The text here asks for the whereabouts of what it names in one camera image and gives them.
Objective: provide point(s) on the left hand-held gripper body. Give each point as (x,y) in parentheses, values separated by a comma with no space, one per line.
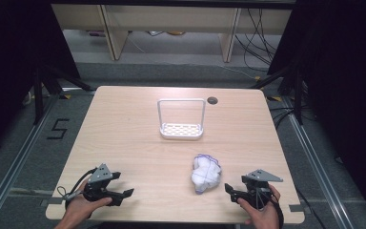
(100,176)

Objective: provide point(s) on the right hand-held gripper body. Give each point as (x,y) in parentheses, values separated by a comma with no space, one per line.
(257,191)

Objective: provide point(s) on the white cloth with purple lines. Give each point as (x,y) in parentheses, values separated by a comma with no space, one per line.
(206,175)

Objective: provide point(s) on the white plastic towel rack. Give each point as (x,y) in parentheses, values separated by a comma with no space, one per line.
(181,131)

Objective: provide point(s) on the person's right hand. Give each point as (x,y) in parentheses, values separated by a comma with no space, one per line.
(265,218)

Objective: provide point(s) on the person's left hand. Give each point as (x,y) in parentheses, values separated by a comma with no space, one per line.
(82,208)

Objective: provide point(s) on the grey tape strip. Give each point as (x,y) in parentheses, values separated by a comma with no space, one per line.
(296,208)
(52,201)

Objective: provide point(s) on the yellow black floor tape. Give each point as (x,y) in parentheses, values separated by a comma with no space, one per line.
(65,96)
(274,99)

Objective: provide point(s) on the round grey table grommet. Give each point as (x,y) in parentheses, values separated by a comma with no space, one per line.
(212,100)

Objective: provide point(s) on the black metal stand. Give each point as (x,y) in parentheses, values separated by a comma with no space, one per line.
(38,95)
(298,95)

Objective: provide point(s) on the black curtain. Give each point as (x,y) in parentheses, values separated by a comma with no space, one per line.
(346,79)
(12,63)

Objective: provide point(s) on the beige wooden bench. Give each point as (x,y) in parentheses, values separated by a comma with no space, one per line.
(171,17)

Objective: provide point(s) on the aluminium floor rail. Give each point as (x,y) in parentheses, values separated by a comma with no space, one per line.
(317,165)
(16,162)

